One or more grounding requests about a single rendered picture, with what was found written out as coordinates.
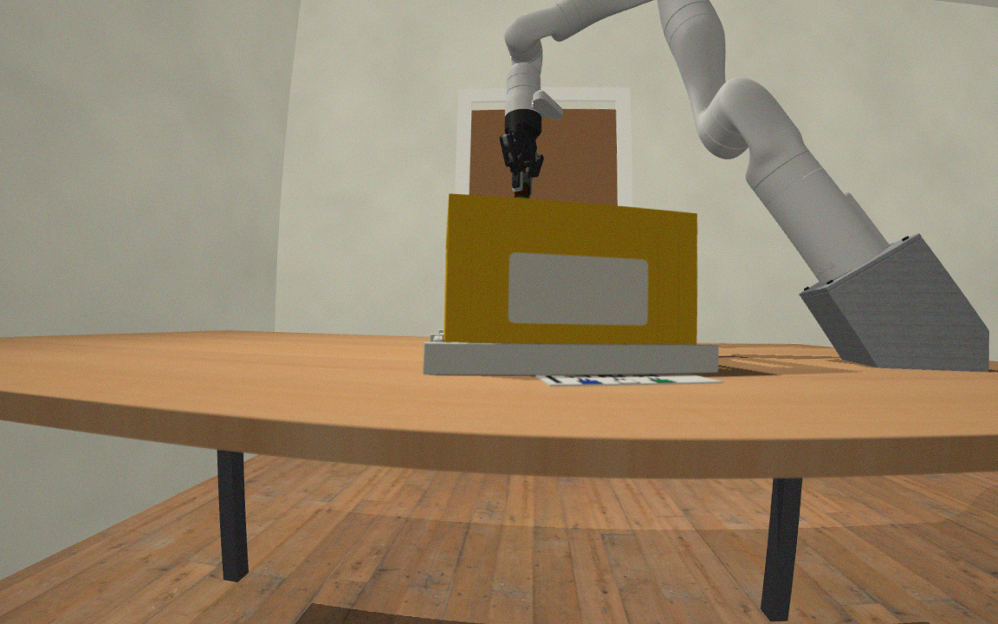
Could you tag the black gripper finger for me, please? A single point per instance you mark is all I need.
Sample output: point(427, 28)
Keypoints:
point(511, 159)
point(534, 165)

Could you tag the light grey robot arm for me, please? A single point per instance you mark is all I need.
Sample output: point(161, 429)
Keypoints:
point(827, 227)

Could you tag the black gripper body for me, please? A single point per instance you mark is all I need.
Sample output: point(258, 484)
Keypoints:
point(523, 123)

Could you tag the white paper pick list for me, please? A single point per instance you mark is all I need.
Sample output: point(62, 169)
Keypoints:
point(623, 380)

